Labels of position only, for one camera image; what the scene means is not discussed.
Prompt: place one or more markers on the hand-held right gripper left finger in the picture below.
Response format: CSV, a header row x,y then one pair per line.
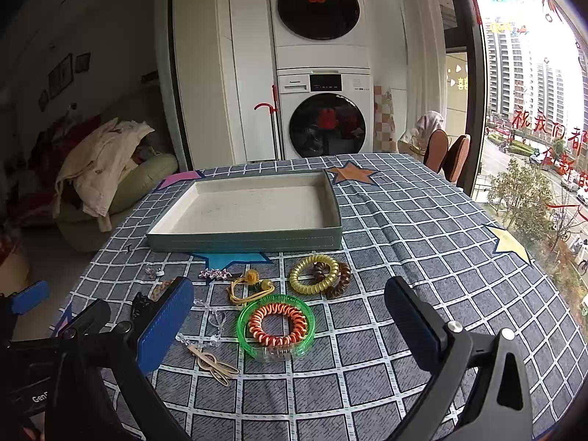
x,y
165,326

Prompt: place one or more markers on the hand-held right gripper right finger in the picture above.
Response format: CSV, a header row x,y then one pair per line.
x,y
411,326

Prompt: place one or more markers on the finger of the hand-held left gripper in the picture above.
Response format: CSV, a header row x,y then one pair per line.
x,y
30,296
87,316

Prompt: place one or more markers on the black claw hair clip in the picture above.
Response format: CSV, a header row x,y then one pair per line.
x,y
140,305

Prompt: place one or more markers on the shallow green cardboard box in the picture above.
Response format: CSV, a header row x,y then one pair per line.
x,y
257,211

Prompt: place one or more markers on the gold metal hair clip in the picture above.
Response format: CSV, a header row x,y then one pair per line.
x,y
209,359

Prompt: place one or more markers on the silver star hair clip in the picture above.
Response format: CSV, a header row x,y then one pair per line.
x,y
216,274

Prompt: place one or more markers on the blue checked star tablecloth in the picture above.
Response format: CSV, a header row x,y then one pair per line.
x,y
413,239

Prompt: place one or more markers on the pale green sofa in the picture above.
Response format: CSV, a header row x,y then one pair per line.
x,y
147,174

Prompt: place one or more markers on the dark red cloth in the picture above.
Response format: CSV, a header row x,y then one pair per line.
x,y
55,142

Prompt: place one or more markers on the cream jacket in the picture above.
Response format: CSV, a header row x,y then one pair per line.
x,y
101,156

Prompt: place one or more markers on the brown chair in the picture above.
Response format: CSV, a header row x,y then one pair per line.
x,y
458,158
436,151

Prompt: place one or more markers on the beige tote bag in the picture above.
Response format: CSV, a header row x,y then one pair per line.
x,y
411,147

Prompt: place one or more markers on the white cloth on chair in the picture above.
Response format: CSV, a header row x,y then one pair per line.
x,y
429,124

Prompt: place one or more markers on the checkered tile panel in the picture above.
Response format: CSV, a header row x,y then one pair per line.
x,y
384,119

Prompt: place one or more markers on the white washing machine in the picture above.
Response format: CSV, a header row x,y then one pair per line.
x,y
328,124

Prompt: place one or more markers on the red window lettering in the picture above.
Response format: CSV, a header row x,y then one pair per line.
x,y
551,147

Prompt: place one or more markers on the red hook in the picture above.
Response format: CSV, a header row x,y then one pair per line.
x,y
271,106

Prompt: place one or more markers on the white cabinet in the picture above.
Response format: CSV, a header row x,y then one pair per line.
x,y
250,78

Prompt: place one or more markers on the white curtain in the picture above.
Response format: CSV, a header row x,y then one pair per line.
x,y
422,46

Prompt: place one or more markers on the white tumble dryer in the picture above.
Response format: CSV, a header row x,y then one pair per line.
x,y
321,4

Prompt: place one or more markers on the small narrow picture frame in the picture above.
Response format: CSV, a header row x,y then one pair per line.
x,y
43,100

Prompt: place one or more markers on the large dark picture frame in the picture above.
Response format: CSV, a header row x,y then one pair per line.
x,y
60,76

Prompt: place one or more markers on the small square picture frame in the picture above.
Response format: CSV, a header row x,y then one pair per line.
x,y
82,62

